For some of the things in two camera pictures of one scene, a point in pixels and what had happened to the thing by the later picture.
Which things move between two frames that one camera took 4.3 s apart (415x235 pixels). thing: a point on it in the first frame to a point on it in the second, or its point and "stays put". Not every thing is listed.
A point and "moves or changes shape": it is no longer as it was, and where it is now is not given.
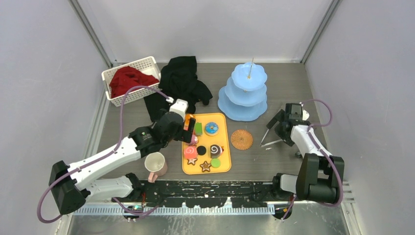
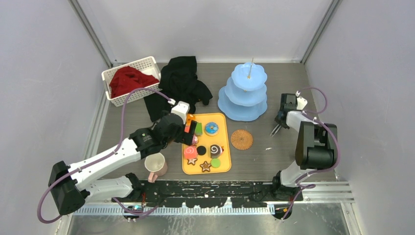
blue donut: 211,128 stays put
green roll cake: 198,128 stays put
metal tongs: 270,143 moves or changes shape
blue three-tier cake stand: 243,97 stays put
